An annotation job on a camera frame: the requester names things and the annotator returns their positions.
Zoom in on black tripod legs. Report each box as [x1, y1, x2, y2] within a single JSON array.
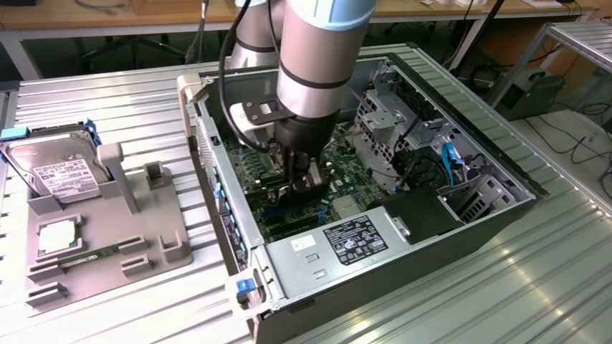
[[74, 31, 188, 70]]

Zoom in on silver hard disk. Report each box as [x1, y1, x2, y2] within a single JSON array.
[[5, 130, 104, 205]]

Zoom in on blue case latch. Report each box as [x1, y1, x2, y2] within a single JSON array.
[[234, 278, 256, 298]]

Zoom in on black floor cable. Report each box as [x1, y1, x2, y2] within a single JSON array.
[[566, 131, 612, 166]]

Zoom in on black plastic shroud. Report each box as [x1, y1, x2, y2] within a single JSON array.
[[381, 191, 466, 246]]

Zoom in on metal drive cage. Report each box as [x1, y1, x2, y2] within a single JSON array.
[[353, 63, 452, 153]]

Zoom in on grey power supply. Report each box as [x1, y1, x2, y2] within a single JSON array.
[[262, 204, 414, 300]]

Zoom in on blue disk wire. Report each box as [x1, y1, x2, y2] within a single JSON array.
[[441, 140, 461, 188]]

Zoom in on silver chipset heatsink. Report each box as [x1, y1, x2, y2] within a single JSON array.
[[333, 197, 361, 221]]

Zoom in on silver CPU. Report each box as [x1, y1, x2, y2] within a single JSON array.
[[37, 222, 82, 257]]

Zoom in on aluminium table frame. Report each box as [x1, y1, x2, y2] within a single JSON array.
[[518, 21, 612, 109]]

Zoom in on wooden desk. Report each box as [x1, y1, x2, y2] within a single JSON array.
[[0, 0, 600, 34]]

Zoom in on green motherboard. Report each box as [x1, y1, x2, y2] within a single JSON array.
[[222, 120, 398, 242]]

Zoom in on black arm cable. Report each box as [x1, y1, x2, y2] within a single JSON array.
[[217, 0, 281, 153]]

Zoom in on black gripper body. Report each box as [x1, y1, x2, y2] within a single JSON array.
[[274, 112, 342, 191]]

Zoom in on green RAM stick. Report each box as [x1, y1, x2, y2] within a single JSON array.
[[56, 244, 124, 268]]

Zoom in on grey parts rack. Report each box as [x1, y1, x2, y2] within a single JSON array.
[[22, 141, 196, 319]]

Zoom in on open PC case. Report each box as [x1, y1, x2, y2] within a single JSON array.
[[174, 52, 552, 344]]

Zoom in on black equipment box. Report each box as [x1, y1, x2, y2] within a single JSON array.
[[496, 70, 566, 122]]

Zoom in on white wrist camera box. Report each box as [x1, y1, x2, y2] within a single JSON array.
[[228, 100, 288, 149]]

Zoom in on hard disk drive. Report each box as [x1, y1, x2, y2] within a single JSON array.
[[0, 120, 100, 196]]

